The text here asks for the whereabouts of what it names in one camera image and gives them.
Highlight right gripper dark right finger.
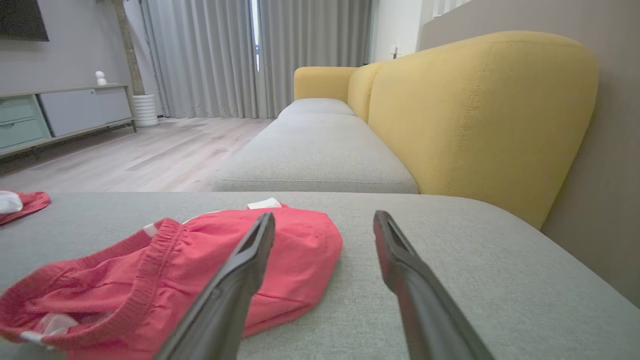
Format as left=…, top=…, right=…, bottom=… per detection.
left=373, top=210, right=496, bottom=360

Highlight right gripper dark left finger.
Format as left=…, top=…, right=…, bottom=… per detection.
left=154, top=212, right=276, bottom=360

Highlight red and white basketball jersey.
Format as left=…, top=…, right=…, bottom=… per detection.
left=0, top=190, right=52, bottom=226

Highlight red shorts with elastic waistband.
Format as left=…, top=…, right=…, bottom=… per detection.
left=0, top=197, right=344, bottom=360

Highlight grey sofa seat cushion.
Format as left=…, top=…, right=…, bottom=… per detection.
left=212, top=112, right=419, bottom=194
left=277, top=98, right=356, bottom=119

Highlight yellow sofa back cushion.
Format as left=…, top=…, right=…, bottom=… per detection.
left=367, top=31, right=600, bottom=230
left=347, top=61, right=390, bottom=124

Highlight white ribbed plant pot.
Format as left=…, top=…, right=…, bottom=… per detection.
left=132, top=94, right=160, bottom=128

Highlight yellow sofa armrest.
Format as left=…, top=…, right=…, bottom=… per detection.
left=293, top=66, right=361, bottom=103

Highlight low grey and teal sideboard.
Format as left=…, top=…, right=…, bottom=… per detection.
left=0, top=83, right=137, bottom=161

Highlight grey pleated curtain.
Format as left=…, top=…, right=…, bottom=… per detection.
left=139, top=0, right=259, bottom=120
left=257, top=0, right=374, bottom=120

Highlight brown tree trunk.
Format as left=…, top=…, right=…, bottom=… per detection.
left=111, top=0, right=146, bottom=96

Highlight black wall television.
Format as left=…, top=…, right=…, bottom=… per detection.
left=0, top=0, right=50, bottom=42

